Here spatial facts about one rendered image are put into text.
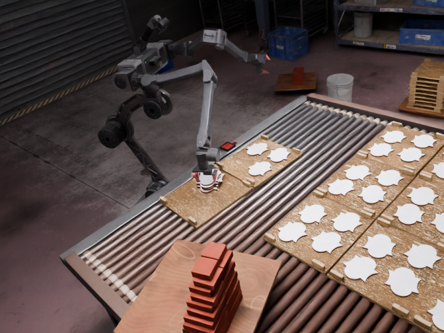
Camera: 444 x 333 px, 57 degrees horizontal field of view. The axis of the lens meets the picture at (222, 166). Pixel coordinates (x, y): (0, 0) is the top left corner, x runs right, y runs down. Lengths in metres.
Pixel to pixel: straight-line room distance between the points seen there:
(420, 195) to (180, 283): 1.24
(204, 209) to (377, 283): 0.93
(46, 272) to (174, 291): 2.10
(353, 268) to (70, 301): 2.20
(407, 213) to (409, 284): 0.42
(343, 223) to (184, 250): 0.76
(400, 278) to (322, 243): 0.35
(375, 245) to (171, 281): 0.90
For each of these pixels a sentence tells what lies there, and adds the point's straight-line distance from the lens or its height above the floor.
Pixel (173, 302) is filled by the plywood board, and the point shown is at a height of 1.04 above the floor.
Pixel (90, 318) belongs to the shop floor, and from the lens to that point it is 3.19.
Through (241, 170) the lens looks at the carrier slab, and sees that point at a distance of 2.43.
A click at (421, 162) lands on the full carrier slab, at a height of 0.94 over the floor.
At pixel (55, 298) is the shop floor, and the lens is 3.45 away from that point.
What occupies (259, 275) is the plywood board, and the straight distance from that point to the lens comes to 1.69.
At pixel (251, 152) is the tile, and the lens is 2.56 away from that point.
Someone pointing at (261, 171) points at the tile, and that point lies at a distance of 2.38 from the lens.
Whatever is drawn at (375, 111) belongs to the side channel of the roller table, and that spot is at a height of 0.95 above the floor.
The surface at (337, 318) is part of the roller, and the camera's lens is 1.72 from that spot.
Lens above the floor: 2.33
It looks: 34 degrees down
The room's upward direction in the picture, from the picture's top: 11 degrees counter-clockwise
